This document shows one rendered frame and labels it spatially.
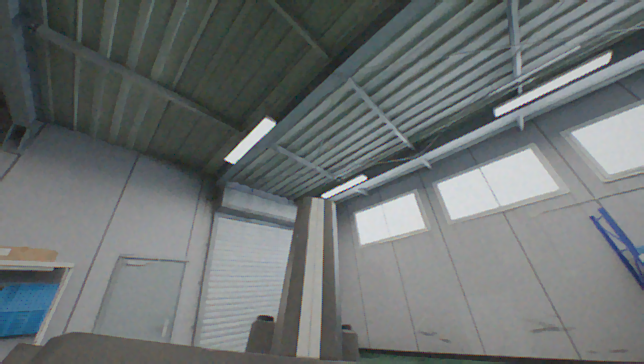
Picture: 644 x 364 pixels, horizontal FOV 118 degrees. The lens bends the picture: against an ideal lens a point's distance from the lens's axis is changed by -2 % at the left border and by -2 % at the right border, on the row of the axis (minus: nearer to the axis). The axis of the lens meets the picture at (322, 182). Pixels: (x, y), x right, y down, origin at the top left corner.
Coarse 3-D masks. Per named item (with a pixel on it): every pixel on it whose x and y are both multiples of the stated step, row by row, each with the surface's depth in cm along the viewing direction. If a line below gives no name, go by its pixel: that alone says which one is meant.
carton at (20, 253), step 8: (0, 248) 214; (8, 248) 217; (16, 248) 221; (24, 248) 225; (32, 248) 229; (0, 256) 212; (8, 256) 215; (16, 256) 219; (24, 256) 223; (32, 256) 226; (40, 256) 230; (48, 256) 234; (56, 256) 254
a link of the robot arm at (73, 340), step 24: (72, 336) 3; (96, 336) 4; (24, 360) 4; (48, 360) 3; (72, 360) 3; (96, 360) 3; (120, 360) 3; (144, 360) 3; (168, 360) 3; (192, 360) 4; (216, 360) 4; (240, 360) 4; (264, 360) 4; (288, 360) 4; (312, 360) 4
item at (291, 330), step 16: (304, 208) 9; (304, 224) 8; (304, 240) 7; (288, 256) 7; (304, 256) 7; (288, 272) 6; (304, 272) 6; (288, 288) 6; (304, 288) 6; (288, 304) 6; (304, 304) 6; (256, 320) 6; (272, 320) 6; (288, 320) 5; (304, 320) 5; (256, 336) 6; (272, 336) 6; (288, 336) 5; (304, 336) 5; (256, 352) 5; (272, 352) 5; (288, 352) 5; (304, 352) 5
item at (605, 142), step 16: (624, 112) 318; (640, 112) 306; (576, 128) 352; (592, 128) 338; (608, 128) 325; (624, 128) 313; (640, 128) 302; (576, 144) 347; (592, 144) 333; (608, 144) 320; (624, 144) 308; (640, 144) 298; (592, 160) 328; (608, 160) 315; (624, 160) 304; (640, 160) 293; (608, 176) 311
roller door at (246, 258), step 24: (216, 216) 433; (240, 216) 474; (216, 240) 418; (240, 240) 454; (264, 240) 498; (288, 240) 553; (216, 264) 399; (240, 264) 433; (264, 264) 473; (216, 288) 383; (240, 288) 414; (264, 288) 450; (216, 312) 367; (240, 312) 395; (264, 312) 431; (216, 336) 351; (240, 336) 378
